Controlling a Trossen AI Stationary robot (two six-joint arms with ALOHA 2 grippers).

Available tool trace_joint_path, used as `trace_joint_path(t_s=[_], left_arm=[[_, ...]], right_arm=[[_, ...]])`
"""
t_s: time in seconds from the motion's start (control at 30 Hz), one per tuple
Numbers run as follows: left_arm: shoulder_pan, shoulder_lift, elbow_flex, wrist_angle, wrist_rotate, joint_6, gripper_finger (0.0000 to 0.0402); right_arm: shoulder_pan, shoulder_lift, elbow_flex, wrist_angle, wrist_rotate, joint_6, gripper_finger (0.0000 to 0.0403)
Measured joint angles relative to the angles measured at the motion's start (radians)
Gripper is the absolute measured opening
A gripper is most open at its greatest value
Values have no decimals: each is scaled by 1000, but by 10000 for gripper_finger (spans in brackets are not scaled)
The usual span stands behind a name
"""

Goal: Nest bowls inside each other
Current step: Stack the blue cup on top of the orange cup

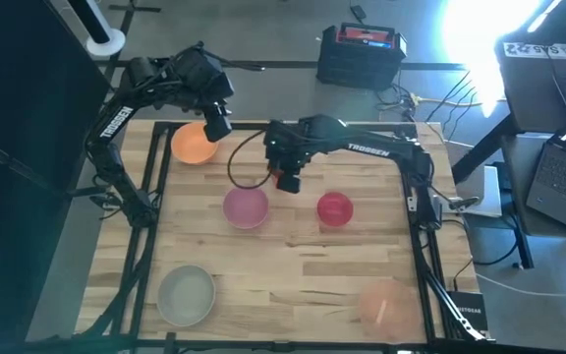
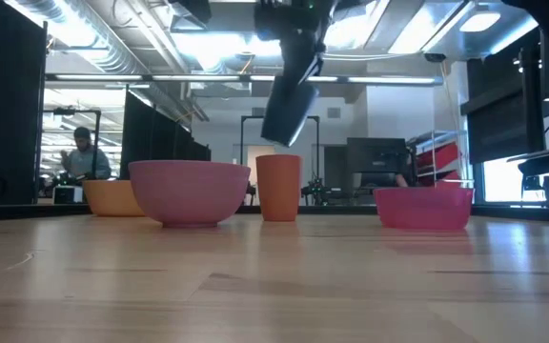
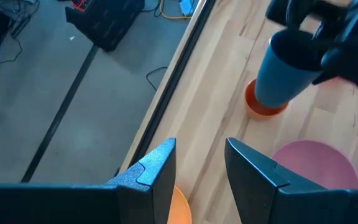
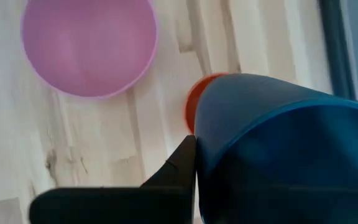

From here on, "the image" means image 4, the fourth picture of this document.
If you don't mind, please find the black metal table frame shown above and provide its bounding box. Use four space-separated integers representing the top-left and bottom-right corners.
318 0 357 101

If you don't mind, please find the blue plastic cup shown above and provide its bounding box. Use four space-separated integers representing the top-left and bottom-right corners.
193 73 358 224

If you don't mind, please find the purple plastic bowl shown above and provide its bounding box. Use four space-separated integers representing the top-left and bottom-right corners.
19 0 159 100

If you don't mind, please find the red plastic bowl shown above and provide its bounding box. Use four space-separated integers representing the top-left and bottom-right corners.
184 72 229 135

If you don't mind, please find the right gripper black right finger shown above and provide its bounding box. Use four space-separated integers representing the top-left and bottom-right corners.
198 161 358 224

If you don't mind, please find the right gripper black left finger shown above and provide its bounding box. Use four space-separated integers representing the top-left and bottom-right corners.
29 134 198 224

